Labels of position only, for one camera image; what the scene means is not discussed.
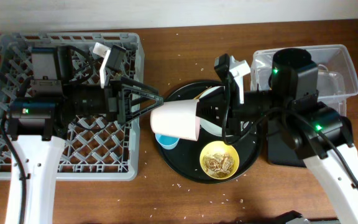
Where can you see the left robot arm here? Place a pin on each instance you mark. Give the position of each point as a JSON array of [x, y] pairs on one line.
[[36, 124]]

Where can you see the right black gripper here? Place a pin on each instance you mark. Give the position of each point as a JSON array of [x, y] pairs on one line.
[[222, 114]]

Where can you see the pink paper cup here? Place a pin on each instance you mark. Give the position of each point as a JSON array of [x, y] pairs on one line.
[[176, 119]]

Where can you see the black rectangular tray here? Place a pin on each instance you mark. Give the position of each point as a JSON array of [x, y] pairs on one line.
[[278, 149]]

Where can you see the grey dishwasher rack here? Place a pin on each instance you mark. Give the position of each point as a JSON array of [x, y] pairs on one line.
[[95, 149]]

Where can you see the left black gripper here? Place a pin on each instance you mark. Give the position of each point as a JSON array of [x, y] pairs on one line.
[[117, 111]]

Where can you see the clear plastic bin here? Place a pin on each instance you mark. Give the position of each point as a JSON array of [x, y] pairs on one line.
[[337, 78]]

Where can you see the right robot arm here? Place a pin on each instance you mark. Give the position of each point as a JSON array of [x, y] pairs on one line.
[[318, 134]]

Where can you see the white plate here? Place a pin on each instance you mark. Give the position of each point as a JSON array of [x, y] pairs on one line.
[[207, 124]]

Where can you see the yellow bowl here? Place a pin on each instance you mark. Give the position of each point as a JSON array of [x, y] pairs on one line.
[[219, 161]]

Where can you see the blue cup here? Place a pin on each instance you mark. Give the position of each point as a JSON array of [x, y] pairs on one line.
[[167, 142]]

